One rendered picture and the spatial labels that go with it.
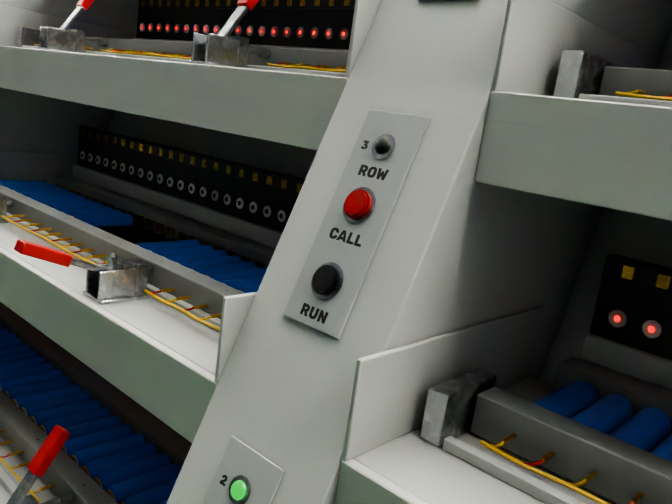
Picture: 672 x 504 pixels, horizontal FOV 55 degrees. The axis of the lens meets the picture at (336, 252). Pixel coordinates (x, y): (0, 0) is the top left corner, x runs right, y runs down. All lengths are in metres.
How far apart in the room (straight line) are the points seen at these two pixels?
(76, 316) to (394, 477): 0.28
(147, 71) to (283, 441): 0.33
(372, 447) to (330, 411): 0.03
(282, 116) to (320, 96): 0.04
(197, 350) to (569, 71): 0.27
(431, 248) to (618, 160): 0.09
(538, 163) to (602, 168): 0.03
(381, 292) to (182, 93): 0.26
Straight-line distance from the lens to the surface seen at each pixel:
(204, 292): 0.46
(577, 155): 0.31
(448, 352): 0.35
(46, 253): 0.47
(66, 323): 0.52
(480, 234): 0.35
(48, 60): 0.72
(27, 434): 0.64
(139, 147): 0.80
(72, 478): 0.58
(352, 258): 0.33
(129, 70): 0.58
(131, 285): 0.50
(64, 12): 0.96
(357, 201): 0.33
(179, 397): 0.40
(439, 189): 0.32
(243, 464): 0.35
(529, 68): 0.36
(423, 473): 0.32
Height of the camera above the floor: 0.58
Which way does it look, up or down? 5 degrees up
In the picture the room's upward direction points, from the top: 23 degrees clockwise
